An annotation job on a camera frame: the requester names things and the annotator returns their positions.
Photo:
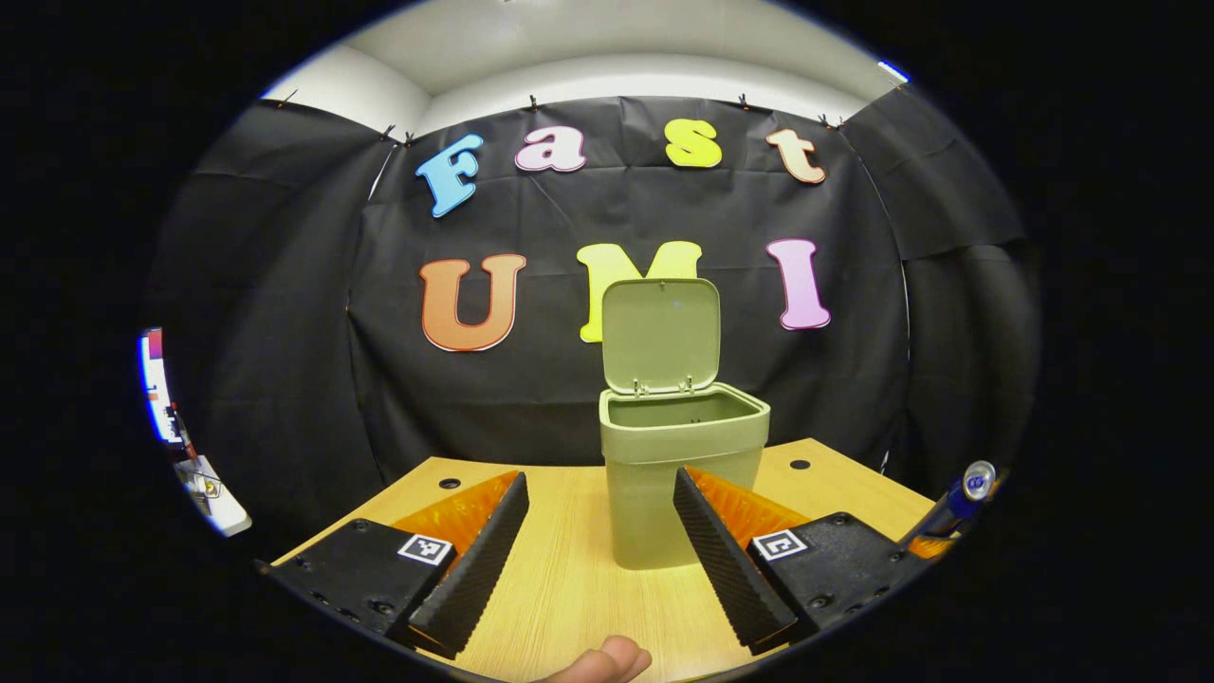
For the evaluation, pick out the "row of small cloth clips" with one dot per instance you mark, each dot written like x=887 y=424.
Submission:
x=533 y=102

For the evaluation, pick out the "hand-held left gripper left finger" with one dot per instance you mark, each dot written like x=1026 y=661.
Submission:
x=474 y=569

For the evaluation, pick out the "black backdrop cloth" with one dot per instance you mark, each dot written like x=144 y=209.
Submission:
x=531 y=408

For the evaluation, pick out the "computer monitor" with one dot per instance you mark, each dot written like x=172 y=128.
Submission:
x=156 y=389

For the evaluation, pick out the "ceiling light panel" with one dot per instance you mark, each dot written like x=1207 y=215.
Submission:
x=892 y=71

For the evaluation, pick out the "green desktop garbage bin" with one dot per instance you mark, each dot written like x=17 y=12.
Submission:
x=645 y=493

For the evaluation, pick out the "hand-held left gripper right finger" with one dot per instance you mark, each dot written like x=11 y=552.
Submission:
x=730 y=569

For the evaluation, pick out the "white side table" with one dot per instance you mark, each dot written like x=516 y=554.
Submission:
x=228 y=517

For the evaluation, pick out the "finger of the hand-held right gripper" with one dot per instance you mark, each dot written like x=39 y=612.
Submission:
x=929 y=547

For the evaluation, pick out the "blue pop can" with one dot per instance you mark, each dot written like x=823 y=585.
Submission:
x=963 y=498

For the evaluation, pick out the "wooden desktop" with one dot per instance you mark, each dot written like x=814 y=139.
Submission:
x=569 y=588

